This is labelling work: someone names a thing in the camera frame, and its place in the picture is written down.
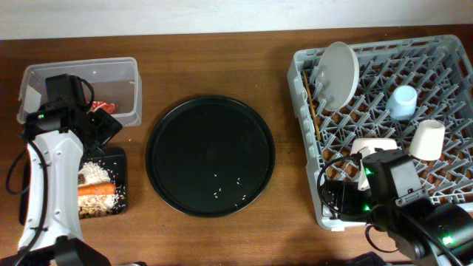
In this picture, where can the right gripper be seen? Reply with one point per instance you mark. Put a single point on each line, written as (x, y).
(349, 191)

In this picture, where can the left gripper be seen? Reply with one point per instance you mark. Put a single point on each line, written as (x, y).
(106, 124)

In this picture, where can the red snack wrapper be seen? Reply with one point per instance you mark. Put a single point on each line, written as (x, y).
(107, 107)

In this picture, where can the white cup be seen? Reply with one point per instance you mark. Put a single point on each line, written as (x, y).
(427, 143)

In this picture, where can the pile of white rice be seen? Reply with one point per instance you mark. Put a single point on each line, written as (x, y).
(96, 173)

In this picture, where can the dark brown food chunk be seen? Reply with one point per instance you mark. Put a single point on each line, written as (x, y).
(81, 179)

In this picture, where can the light blue cup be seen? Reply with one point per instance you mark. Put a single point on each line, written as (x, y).
(402, 103)

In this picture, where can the orange carrot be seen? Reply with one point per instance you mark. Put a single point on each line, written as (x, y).
(97, 189)

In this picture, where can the peanut shells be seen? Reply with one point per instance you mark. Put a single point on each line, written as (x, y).
(92, 212)

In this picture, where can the wooden chopstick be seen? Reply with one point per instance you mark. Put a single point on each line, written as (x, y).
(312, 109)

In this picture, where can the grey plate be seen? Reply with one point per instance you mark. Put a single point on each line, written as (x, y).
(338, 75)

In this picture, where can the white plastic fork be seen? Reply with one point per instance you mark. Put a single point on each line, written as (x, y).
(363, 183)

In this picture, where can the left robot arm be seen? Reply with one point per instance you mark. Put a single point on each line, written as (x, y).
(57, 137)

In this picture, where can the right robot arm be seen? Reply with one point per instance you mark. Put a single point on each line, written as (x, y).
(426, 233)

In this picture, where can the grey dishwasher rack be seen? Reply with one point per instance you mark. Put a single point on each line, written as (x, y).
(437, 67)

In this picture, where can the clear plastic bin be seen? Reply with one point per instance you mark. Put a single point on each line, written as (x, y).
(114, 80)

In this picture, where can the black rectangular tray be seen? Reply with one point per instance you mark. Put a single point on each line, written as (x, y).
(112, 155)

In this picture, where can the round black serving tray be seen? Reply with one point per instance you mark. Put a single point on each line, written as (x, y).
(210, 156)

